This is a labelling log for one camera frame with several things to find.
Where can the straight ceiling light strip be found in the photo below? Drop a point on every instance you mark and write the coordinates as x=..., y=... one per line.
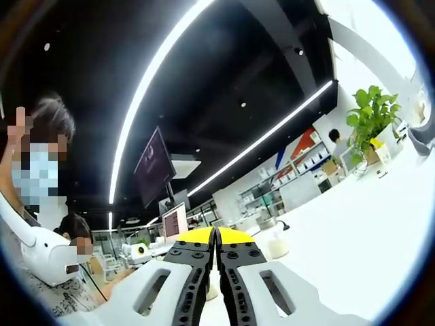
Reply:
x=265, y=136

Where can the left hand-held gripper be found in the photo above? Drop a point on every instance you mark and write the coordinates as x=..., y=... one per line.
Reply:
x=136, y=253

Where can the dark grey object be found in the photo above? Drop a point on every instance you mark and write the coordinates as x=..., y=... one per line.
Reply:
x=421, y=142

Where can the white partition board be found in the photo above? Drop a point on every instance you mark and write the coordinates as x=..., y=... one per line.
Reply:
x=300, y=192

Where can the brown paper bag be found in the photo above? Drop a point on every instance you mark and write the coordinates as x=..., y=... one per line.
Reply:
x=372, y=157

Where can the white neck-worn device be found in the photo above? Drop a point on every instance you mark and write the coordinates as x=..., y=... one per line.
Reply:
x=40, y=251

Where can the shelf of white boxes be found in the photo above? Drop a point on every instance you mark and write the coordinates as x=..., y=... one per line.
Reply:
x=299, y=166

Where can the person's head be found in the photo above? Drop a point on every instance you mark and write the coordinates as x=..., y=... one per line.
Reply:
x=56, y=113

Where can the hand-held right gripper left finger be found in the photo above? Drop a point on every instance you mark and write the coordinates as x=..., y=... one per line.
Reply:
x=122, y=288

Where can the white cup with yellow tag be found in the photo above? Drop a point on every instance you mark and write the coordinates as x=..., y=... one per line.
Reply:
x=384, y=153

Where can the beige seasoning glass bottle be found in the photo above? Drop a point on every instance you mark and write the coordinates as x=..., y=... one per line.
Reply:
x=279, y=246

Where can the hanging dark display screen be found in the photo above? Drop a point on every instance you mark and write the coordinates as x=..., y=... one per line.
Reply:
x=154, y=166

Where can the green potted plant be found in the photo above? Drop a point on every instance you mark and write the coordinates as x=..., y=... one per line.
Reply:
x=370, y=115

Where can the brown cardboard box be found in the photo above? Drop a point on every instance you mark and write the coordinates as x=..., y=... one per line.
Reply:
x=329, y=167

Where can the small black white plug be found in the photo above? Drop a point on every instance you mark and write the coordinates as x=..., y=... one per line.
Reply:
x=383, y=175

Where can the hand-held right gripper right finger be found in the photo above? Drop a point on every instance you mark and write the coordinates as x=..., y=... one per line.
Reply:
x=302, y=292

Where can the monitor with pink screen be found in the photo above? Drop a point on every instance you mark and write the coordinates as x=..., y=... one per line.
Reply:
x=175, y=222

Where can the white ceiling air conditioner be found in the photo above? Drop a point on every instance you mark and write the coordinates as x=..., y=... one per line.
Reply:
x=185, y=165

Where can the long curved ceiling light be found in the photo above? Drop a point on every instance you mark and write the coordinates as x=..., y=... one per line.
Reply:
x=142, y=95

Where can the short ceiling light strip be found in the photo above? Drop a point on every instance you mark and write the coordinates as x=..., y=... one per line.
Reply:
x=110, y=221

